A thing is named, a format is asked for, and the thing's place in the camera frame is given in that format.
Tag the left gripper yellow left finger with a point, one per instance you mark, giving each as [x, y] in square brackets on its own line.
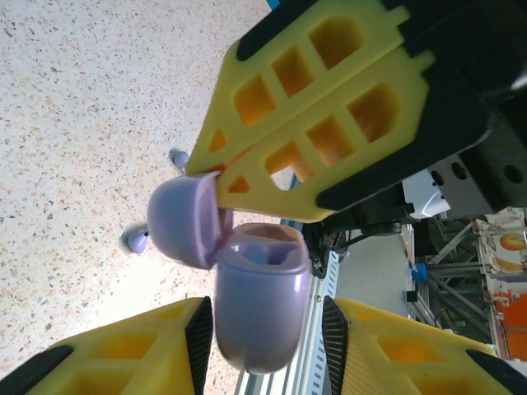
[123, 370]

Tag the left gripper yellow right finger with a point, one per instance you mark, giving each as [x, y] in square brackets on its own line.
[411, 366]

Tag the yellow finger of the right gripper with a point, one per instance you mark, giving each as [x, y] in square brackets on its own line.
[263, 53]
[288, 123]

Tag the purple earbud charging case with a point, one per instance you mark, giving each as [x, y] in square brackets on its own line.
[259, 304]

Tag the small blue object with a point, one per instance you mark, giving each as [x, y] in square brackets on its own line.
[420, 272]

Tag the orange crate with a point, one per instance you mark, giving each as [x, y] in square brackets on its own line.
[512, 325]

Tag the grey metal shelf rack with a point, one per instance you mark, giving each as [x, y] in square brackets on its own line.
[449, 263]

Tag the carton with orange fruit print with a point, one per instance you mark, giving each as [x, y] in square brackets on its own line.
[506, 251]

